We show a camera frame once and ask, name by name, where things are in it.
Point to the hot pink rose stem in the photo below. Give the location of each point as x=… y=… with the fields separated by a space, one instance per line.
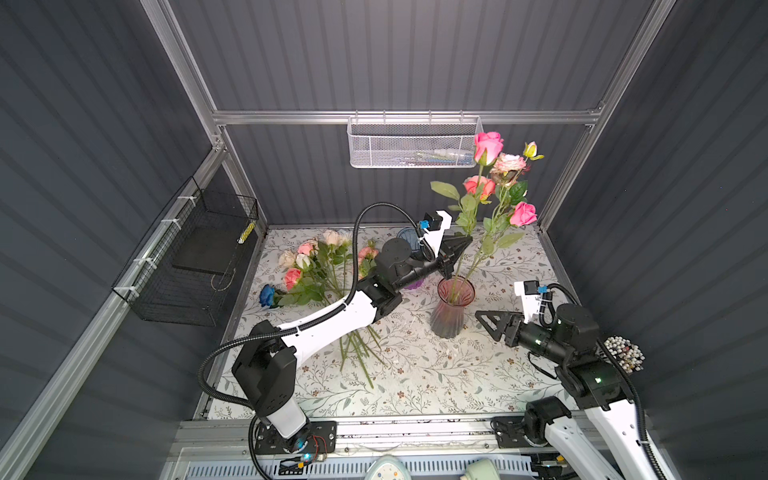
x=502 y=230

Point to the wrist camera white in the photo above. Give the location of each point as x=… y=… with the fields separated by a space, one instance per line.
x=535 y=299
x=432 y=229

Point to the bunch of artificial flowers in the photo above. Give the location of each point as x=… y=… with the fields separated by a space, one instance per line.
x=320 y=272

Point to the magenta rose long stem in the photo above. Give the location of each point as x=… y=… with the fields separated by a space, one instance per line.
x=488 y=148

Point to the blue artificial flower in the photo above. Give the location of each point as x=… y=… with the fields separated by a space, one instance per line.
x=267 y=296

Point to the pink grey glass vase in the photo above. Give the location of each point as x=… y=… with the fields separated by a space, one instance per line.
x=454 y=296

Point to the black wire basket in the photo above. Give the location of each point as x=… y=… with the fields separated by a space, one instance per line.
x=190 y=270

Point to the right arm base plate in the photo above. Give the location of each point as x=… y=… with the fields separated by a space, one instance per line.
x=514 y=431

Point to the blue purple glass vase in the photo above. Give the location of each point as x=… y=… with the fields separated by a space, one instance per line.
x=410 y=236

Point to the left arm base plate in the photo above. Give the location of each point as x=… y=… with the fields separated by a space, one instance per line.
x=316 y=437

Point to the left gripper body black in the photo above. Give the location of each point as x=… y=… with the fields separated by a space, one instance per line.
x=436 y=265

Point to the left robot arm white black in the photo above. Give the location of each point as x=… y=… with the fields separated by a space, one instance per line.
x=266 y=369

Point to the markers in white basket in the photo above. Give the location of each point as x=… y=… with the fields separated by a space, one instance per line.
x=434 y=158

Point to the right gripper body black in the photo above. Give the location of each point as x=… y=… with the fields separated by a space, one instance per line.
x=535 y=339

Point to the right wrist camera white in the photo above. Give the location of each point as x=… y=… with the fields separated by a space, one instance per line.
x=535 y=299

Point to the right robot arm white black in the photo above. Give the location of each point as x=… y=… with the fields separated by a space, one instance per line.
x=599 y=386

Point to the floral patterned table mat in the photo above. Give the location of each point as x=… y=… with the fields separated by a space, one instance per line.
x=411 y=371

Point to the white wire mesh basket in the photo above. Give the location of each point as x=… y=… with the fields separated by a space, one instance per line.
x=373 y=142

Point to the yellow green marker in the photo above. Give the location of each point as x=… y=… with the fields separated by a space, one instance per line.
x=246 y=232

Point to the white vented rail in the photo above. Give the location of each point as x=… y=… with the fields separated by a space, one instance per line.
x=508 y=466

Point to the salmon pink rose stem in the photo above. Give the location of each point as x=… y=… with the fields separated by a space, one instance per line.
x=479 y=189

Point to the bundle of white-tipped sticks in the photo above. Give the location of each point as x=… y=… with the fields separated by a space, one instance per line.
x=628 y=355

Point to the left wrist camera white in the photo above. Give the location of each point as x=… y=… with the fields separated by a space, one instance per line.
x=432 y=229

